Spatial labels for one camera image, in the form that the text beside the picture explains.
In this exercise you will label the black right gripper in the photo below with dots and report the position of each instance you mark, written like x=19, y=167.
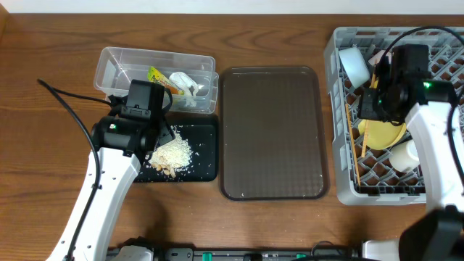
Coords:
x=367, y=106

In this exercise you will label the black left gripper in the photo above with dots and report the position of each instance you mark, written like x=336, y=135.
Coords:
x=164, y=132

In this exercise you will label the green yellow snack wrapper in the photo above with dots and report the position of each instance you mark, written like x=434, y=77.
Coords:
x=155, y=76

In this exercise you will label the pink bowl with food scraps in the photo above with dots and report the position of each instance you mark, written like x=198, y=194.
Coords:
x=376, y=58

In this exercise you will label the light blue plastic bowl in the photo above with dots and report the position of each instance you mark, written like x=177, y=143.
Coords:
x=354, y=66

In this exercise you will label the white napkin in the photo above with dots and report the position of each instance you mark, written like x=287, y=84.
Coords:
x=187, y=85

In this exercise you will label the yellow plastic plate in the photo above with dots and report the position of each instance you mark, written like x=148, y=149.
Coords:
x=381, y=135

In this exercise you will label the pale green plastic cup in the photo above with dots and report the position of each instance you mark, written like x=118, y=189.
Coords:
x=404, y=157

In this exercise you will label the wooden chopstick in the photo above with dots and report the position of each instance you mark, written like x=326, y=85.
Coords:
x=352, y=141
x=367, y=122

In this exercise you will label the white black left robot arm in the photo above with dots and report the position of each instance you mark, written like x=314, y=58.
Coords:
x=120, y=142

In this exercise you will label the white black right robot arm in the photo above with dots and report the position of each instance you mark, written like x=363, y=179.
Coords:
x=438, y=235

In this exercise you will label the clear plastic waste bin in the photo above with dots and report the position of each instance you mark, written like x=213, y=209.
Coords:
x=117, y=67

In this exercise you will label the black food waste tray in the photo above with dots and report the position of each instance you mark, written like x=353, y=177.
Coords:
x=201, y=133

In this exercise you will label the grey dishwasher rack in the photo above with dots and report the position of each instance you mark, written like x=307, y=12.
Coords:
x=381, y=184

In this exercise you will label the pile of white rice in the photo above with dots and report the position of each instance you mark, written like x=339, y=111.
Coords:
x=172, y=157

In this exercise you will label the dark brown serving tray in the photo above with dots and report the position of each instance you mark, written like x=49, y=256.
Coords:
x=273, y=139

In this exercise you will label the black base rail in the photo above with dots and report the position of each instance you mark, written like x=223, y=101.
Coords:
x=144, y=249

